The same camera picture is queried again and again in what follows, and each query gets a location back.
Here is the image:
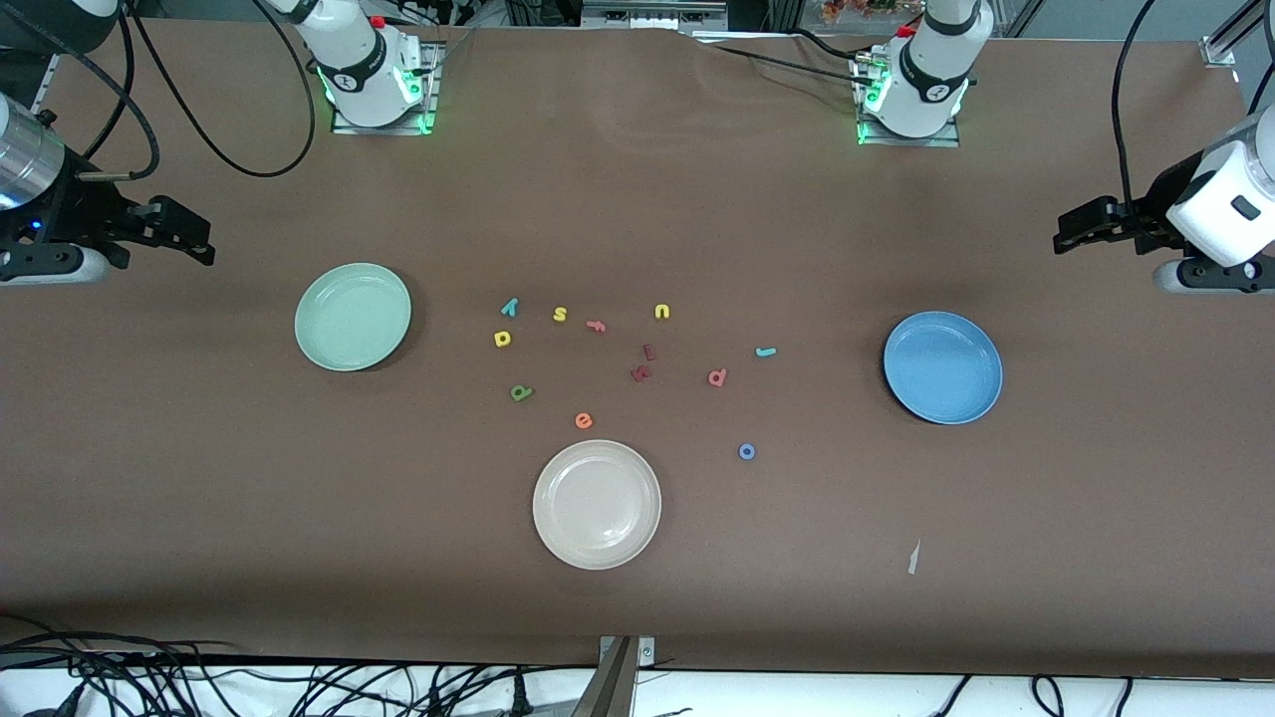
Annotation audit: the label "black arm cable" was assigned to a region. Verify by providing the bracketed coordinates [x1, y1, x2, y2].
[1110, 0, 1161, 235]
[118, 0, 318, 180]
[0, 20, 162, 183]
[1243, 55, 1275, 120]

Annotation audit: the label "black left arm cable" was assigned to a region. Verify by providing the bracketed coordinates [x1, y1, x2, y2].
[1243, 55, 1275, 120]
[1110, 0, 1161, 235]

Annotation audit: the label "metal table edge bracket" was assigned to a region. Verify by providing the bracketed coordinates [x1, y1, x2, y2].
[573, 634, 656, 717]

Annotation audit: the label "beige plate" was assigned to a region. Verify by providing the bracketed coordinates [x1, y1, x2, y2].
[532, 439, 662, 571]

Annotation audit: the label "blue plate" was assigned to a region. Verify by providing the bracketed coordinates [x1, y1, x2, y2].
[883, 311, 1004, 426]

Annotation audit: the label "black table cable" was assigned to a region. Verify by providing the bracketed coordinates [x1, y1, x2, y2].
[687, 30, 888, 91]

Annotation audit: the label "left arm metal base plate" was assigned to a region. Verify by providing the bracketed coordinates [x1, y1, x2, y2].
[855, 50, 962, 148]

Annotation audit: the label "green plate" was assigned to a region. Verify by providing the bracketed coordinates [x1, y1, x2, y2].
[294, 262, 412, 372]

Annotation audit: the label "orange flowers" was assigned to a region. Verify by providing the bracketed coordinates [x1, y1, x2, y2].
[819, 0, 922, 23]

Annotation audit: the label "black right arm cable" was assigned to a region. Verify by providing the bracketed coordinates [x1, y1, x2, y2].
[0, 20, 162, 183]
[118, 0, 318, 180]

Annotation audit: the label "aluminium frame profile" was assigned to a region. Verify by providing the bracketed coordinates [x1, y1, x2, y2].
[1200, 0, 1275, 69]
[30, 55, 63, 120]

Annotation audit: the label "grey equipment box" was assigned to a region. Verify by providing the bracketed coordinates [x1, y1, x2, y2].
[581, 0, 730, 33]

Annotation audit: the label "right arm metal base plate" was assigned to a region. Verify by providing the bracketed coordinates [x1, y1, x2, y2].
[332, 40, 444, 135]

